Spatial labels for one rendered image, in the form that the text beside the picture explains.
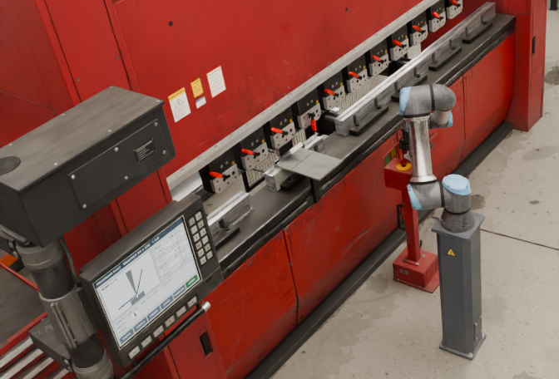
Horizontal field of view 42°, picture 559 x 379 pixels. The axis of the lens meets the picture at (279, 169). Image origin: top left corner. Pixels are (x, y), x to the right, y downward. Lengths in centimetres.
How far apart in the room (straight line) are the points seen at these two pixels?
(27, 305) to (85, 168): 125
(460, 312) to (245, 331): 102
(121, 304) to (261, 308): 141
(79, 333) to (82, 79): 78
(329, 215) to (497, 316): 103
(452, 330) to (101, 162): 220
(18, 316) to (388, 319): 192
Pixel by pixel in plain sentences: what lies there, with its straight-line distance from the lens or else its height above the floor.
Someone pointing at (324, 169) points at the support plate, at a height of 100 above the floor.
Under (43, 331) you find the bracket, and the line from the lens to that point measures 261.
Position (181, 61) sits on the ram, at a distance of 286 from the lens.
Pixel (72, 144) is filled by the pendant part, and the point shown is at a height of 195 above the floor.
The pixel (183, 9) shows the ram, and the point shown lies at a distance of 283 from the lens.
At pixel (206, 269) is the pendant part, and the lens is 239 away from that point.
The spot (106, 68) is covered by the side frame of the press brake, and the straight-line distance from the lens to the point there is 239.
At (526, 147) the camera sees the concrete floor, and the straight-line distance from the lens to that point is 527.
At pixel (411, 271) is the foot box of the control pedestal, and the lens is 409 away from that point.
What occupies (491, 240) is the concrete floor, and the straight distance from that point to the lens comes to 444.
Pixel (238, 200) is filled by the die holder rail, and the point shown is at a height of 97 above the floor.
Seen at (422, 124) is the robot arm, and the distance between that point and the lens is 315.
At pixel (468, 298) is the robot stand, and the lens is 352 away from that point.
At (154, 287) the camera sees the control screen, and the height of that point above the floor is 142.
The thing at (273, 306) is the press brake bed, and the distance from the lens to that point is 356.
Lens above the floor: 284
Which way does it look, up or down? 33 degrees down
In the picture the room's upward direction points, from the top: 11 degrees counter-clockwise
